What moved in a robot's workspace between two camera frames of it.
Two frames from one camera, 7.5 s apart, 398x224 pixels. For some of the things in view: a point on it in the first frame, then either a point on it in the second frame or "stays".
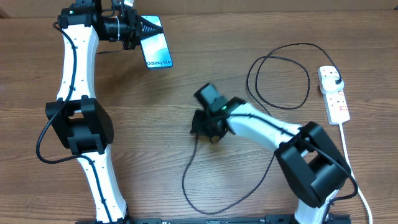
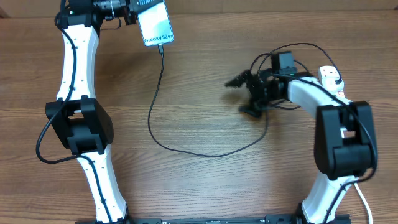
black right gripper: [198, 130] -> [236, 82]
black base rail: [313, 219] stays
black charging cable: [259, 59] -> [256, 63]
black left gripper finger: [145, 28] -> [145, 4]
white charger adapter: [328, 84] stays
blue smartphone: [155, 48] -> [155, 25]
